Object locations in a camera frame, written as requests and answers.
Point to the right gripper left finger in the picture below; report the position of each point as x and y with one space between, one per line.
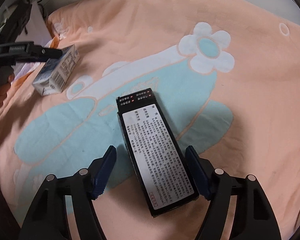
47 216

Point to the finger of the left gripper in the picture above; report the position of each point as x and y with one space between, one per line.
43 54

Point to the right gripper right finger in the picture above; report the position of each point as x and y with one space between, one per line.
253 216

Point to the blue white milk carton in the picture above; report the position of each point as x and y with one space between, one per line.
55 72

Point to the black rectangular box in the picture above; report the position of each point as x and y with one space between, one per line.
156 157

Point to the left hand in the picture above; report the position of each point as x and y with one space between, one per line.
6 77

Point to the peach floral towel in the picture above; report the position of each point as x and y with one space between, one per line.
226 73

